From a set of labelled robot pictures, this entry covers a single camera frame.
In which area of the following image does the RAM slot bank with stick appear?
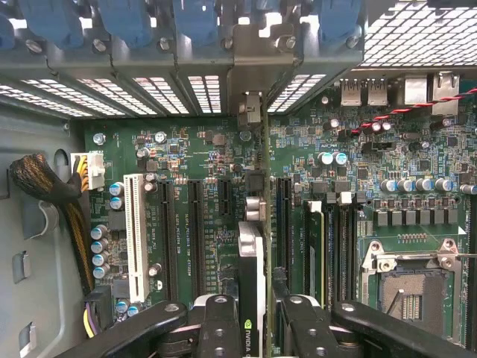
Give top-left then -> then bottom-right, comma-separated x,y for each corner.
303,192 -> 361,310

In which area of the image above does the long black expansion slot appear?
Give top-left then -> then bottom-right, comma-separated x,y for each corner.
186,178 -> 206,299
156,178 -> 180,302
275,175 -> 295,288

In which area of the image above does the CPU socket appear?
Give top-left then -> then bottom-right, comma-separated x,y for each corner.
359,238 -> 469,336

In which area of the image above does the white expansion slot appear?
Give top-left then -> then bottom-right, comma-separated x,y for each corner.
122,173 -> 151,304

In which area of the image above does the short black expansion slot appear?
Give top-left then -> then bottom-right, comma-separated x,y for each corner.
218,178 -> 233,217

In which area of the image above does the RAM slot bank with lever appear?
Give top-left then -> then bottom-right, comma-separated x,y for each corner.
464,193 -> 477,351

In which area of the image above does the thin socket locking lever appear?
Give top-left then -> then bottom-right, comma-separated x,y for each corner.
376,250 -> 477,262

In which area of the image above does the green motherboard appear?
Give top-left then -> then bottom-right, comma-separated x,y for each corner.
83,72 -> 477,336

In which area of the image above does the white power connector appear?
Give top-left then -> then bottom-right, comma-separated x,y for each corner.
69,151 -> 107,192

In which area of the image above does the open black PC case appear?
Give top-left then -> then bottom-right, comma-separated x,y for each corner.
0,0 -> 477,358

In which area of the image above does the multicolour power wire bundle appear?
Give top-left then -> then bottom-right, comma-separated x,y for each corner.
82,285 -> 115,339

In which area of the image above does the braided power cable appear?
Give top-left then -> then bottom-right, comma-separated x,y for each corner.
7,153 -> 96,295

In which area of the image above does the red black twisted wire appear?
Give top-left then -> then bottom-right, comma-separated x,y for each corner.
350,89 -> 477,136

